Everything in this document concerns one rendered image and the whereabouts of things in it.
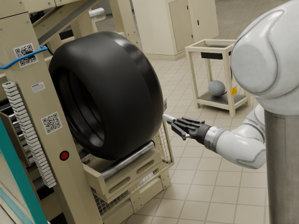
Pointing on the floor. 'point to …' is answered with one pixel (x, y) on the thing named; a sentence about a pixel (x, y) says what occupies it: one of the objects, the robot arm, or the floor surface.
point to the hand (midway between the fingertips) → (169, 119)
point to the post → (21, 30)
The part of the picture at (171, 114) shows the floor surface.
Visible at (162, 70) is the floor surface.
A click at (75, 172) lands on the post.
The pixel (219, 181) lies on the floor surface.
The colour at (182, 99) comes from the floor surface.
